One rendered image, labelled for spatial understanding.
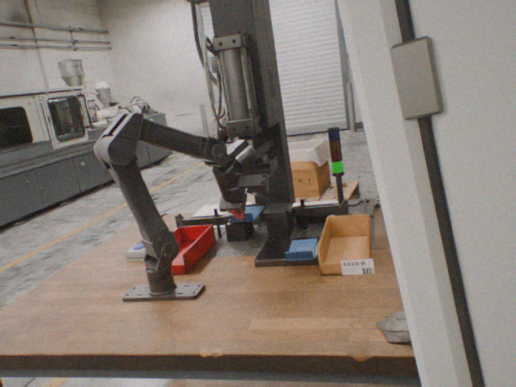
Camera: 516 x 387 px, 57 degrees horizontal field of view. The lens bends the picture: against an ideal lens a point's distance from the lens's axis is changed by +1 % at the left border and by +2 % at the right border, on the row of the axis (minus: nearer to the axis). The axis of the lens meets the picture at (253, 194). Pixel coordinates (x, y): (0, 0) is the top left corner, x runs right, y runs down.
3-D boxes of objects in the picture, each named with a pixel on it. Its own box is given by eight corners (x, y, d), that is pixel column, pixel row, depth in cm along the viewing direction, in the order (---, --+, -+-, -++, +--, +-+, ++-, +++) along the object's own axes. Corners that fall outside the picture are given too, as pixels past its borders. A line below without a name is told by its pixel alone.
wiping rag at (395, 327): (375, 317, 94) (376, 347, 82) (373, 303, 94) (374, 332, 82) (450, 316, 91) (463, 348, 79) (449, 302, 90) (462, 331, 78)
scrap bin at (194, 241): (147, 276, 131) (143, 256, 130) (182, 243, 154) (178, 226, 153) (187, 275, 128) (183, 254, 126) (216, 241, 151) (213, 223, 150)
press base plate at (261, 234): (155, 269, 144) (153, 259, 143) (209, 218, 191) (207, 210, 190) (374, 259, 126) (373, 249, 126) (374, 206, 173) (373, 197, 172)
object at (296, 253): (286, 262, 120) (284, 252, 119) (292, 241, 135) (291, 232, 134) (313, 261, 119) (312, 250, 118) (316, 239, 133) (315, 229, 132)
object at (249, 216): (229, 223, 138) (228, 214, 137) (243, 208, 152) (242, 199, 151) (253, 223, 136) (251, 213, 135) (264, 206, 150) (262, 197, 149)
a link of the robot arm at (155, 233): (171, 248, 121) (115, 131, 110) (183, 253, 116) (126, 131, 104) (150, 261, 119) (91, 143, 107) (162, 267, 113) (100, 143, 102)
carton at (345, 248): (321, 279, 115) (317, 248, 113) (329, 241, 138) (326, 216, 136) (375, 276, 111) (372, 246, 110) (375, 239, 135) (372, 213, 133)
